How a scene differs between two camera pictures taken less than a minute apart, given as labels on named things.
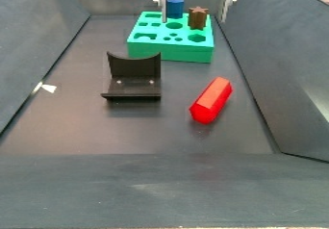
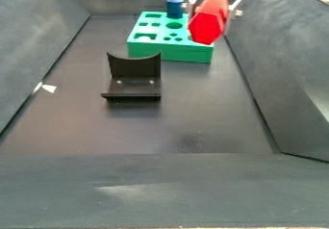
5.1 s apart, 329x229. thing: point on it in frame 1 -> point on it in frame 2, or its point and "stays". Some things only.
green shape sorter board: x=171 y=38 stays
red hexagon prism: x=213 y=99 -> x=209 y=22
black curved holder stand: x=135 y=78 stays
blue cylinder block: x=175 y=8 stays
